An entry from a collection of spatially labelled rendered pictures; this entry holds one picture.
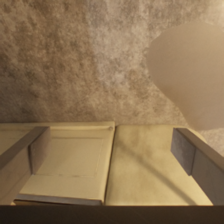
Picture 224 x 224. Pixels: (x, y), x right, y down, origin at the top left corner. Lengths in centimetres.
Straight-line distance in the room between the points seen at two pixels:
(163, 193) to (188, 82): 65
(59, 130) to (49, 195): 54
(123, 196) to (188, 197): 33
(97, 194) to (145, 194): 25
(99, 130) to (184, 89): 67
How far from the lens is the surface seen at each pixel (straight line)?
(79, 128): 132
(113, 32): 96
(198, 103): 122
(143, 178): 100
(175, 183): 100
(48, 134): 16
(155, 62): 101
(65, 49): 106
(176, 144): 16
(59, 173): 112
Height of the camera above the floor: 93
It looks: 50 degrees down
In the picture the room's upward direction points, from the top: 169 degrees counter-clockwise
